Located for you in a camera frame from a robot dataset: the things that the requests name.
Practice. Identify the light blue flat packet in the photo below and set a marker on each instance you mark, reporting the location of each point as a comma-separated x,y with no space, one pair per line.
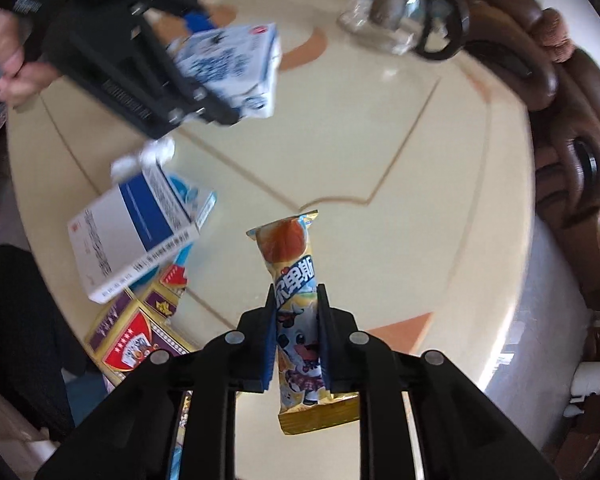
198,200

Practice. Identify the small purple cigarette pack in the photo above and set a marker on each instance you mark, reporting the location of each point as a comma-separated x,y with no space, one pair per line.
163,293

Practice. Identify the person's left hand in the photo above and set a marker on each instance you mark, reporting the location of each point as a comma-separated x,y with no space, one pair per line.
20,80

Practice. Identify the purple red cigarette box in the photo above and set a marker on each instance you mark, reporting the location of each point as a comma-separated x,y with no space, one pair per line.
126,332

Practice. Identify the white blue medicine box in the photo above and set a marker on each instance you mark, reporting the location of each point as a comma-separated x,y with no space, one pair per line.
129,230

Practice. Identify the yellow snack wrapper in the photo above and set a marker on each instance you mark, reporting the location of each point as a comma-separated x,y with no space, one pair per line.
306,405

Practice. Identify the glass teapot black handle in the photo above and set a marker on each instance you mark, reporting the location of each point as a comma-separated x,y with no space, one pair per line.
435,30

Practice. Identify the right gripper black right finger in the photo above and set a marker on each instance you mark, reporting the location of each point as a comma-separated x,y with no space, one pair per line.
335,327

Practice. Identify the brown leather sofa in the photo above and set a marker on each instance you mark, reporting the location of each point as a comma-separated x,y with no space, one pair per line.
530,49

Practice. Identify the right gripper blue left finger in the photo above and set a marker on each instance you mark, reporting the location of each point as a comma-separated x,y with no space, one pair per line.
256,353

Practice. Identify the white blue milk carton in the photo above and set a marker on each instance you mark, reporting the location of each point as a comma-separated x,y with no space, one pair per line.
239,63

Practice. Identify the cream coffee table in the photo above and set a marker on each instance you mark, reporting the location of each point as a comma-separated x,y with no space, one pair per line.
421,172

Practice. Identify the crumpled white tissue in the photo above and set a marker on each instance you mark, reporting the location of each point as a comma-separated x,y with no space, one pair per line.
154,152

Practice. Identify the white electric kettle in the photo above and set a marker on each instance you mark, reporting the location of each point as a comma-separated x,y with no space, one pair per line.
585,383

